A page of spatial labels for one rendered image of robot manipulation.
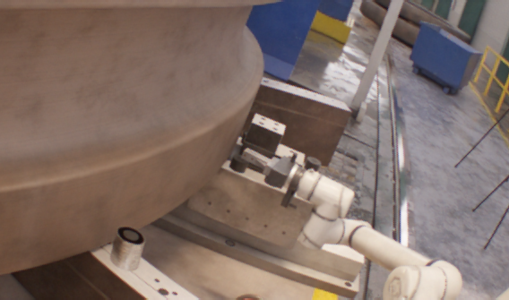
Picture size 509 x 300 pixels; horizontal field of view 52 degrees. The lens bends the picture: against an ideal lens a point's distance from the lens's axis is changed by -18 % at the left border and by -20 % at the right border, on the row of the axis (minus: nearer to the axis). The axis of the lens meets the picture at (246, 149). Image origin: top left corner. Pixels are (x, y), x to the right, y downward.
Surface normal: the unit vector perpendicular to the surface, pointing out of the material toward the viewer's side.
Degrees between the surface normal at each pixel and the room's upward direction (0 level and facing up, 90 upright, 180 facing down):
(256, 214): 90
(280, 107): 90
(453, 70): 90
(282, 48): 90
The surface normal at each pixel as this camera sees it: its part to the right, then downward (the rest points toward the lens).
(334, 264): -0.03, 0.05
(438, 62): -0.51, 0.16
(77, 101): 0.83, 0.29
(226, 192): -0.15, 0.34
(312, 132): 0.22, 0.46
